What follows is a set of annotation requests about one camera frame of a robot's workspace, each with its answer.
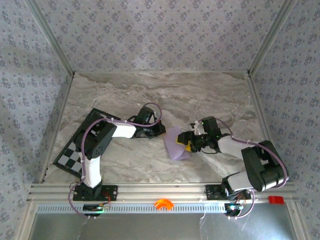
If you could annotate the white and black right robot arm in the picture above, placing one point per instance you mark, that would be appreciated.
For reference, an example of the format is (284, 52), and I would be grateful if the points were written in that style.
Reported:
(265, 170)

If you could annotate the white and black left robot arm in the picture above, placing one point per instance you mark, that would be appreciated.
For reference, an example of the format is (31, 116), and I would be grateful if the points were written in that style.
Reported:
(97, 142)

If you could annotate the orange curved plastic piece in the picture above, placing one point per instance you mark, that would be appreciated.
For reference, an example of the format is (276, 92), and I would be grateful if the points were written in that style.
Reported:
(163, 201)

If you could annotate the small lit circuit board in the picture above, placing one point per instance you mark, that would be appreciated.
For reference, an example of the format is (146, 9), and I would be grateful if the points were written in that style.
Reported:
(232, 208)
(93, 207)

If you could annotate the grey metal panel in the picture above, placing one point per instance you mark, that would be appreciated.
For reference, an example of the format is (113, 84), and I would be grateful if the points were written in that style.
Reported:
(160, 227)

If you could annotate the black and grey checkerboard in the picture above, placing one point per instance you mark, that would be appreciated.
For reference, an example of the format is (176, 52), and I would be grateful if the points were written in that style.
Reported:
(68, 160)

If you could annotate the red plastic block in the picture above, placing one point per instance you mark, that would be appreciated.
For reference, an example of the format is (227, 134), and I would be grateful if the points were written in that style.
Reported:
(276, 200)

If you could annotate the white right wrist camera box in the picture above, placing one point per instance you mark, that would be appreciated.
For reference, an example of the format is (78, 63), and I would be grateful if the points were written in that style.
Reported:
(197, 128)

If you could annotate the short aluminium table rail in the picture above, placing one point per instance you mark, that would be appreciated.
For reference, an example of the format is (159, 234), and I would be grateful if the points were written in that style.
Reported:
(160, 71)

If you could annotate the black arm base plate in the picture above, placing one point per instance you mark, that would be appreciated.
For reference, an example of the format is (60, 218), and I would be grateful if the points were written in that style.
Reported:
(212, 192)
(111, 192)

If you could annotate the aluminium table side rail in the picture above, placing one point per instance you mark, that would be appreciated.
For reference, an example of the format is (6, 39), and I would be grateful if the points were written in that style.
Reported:
(58, 123)
(261, 110)

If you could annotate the long aluminium base rail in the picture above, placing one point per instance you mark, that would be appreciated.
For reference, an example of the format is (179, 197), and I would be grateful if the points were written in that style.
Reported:
(160, 191)

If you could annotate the aluminium frame post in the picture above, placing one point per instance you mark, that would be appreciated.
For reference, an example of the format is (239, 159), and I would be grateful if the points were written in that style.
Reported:
(52, 37)
(271, 37)

